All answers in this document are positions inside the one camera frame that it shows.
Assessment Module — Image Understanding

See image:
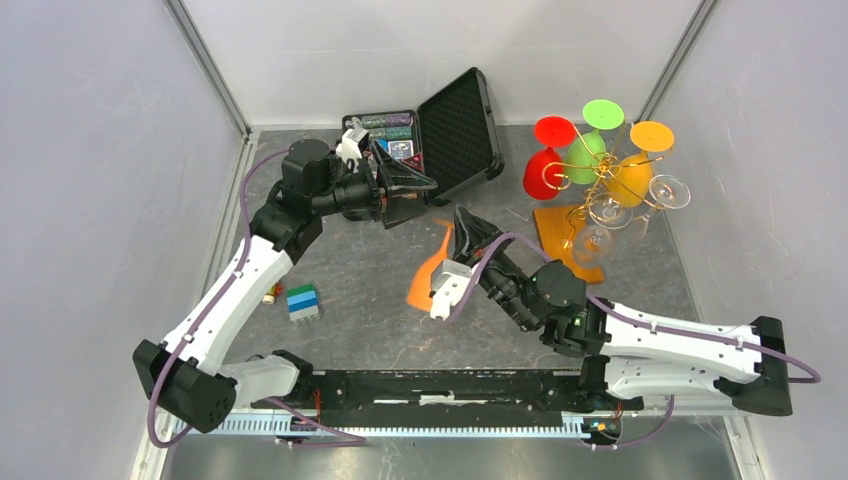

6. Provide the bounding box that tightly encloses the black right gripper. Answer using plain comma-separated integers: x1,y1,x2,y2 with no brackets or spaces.
451,204,539,333

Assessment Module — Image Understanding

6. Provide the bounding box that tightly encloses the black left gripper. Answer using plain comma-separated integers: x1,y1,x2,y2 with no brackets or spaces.
312,140,437,229

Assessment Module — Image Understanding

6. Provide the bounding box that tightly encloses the orange wine glass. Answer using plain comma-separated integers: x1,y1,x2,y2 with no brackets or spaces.
406,219,454,312

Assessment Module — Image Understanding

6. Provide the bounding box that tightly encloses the red wine glass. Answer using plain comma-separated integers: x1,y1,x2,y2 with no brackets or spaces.
522,116,576,201

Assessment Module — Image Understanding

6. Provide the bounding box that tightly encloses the green wine glass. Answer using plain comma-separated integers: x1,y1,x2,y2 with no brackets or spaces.
564,98,625,185

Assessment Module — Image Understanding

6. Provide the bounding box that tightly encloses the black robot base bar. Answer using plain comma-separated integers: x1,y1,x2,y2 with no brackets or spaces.
282,369,644,428

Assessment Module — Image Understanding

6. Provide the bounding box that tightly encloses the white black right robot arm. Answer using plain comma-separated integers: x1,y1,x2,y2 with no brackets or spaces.
435,206,793,417

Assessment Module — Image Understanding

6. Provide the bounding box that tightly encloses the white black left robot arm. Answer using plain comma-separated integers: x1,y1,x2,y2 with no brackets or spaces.
132,139,437,447

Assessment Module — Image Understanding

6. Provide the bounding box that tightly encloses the wooden rack base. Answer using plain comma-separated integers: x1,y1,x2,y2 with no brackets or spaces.
532,205,605,285

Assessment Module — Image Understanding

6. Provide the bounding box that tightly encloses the clear wine glass lower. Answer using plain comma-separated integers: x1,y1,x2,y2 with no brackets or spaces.
572,225,613,269

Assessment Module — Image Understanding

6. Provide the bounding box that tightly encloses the clear wine glass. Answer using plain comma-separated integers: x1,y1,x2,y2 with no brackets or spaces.
622,174,691,248
572,225,613,269
588,192,633,230

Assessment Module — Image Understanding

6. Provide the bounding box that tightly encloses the clear wine glass middle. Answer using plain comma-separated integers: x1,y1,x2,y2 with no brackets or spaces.
588,192,633,230

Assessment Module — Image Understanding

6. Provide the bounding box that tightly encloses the yellow wine glass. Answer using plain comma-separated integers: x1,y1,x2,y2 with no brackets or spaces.
605,121,675,208

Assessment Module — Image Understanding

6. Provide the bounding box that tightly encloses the clear wine glass upper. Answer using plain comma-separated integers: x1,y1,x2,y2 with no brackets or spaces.
622,174,691,248

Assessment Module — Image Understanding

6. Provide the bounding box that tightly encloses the black poker chip case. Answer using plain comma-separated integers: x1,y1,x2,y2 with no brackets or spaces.
342,67,505,206

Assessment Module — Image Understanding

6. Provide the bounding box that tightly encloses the blue green toy block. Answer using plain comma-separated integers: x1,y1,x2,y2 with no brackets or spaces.
285,284,321,322

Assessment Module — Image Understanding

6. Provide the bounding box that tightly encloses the small toy car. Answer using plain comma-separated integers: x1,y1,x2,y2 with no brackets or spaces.
261,282,282,305

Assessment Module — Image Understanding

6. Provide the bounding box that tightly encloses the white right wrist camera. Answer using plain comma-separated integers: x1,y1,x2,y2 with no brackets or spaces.
429,259,474,321

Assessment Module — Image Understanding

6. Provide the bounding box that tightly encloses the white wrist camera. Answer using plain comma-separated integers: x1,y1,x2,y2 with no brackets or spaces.
429,259,474,321
335,127,370,162

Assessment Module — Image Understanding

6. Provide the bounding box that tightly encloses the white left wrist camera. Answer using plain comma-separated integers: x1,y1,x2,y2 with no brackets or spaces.
335,127,370,162

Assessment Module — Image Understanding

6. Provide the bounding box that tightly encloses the gold wire glass rack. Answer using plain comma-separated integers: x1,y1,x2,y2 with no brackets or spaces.
558,121,639,222

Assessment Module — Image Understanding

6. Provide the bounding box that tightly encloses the slotted aluminium rail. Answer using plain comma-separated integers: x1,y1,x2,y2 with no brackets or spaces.
210,409,590,440

